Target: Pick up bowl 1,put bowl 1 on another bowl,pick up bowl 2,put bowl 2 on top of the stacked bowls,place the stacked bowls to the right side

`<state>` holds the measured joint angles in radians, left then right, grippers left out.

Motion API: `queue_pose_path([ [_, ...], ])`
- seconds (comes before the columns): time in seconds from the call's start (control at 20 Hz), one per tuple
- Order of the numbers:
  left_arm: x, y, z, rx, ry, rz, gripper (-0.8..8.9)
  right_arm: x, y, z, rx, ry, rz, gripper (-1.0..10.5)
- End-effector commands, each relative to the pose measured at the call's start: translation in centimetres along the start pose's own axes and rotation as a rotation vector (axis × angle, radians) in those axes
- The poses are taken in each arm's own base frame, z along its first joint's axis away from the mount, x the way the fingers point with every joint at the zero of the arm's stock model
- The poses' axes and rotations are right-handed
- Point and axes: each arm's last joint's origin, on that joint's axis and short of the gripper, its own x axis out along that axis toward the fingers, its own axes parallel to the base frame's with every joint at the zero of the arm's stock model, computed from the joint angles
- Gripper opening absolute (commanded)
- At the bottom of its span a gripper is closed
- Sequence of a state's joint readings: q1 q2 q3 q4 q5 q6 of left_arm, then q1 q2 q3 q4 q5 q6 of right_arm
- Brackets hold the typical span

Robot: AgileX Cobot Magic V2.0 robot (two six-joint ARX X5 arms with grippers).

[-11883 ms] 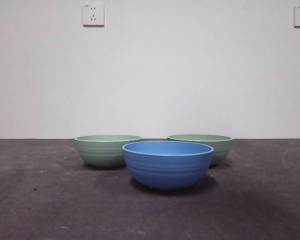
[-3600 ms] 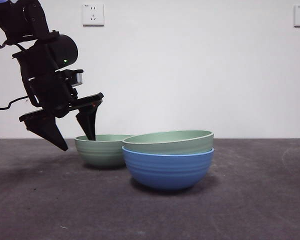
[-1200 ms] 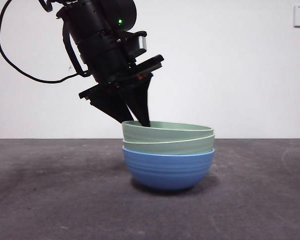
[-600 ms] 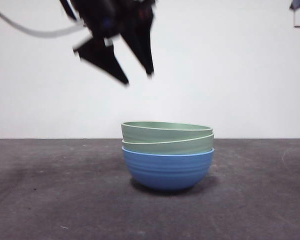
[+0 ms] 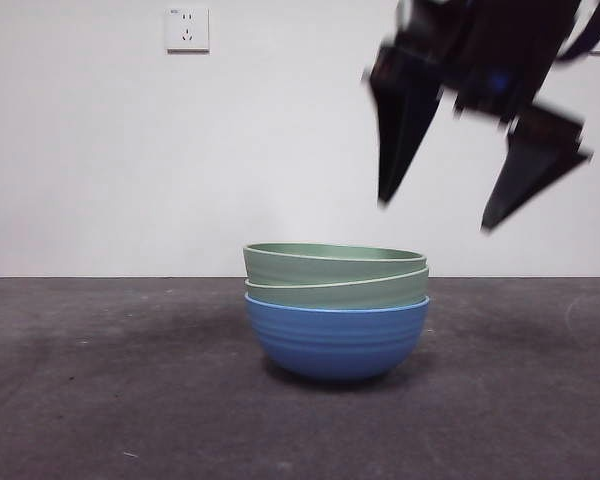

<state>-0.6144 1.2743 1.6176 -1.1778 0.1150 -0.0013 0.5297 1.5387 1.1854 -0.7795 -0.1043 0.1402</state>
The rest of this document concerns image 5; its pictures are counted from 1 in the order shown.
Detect green ribbed bowl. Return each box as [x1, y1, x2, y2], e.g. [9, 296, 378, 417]
[242, 242, 428, 287]
[244, 266, 430, 311]

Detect blue ribbed bowl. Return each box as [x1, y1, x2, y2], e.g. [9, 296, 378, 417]
[243, 293, 431, 384]

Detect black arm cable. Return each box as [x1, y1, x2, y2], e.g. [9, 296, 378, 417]
[554, 0, 600, 64]

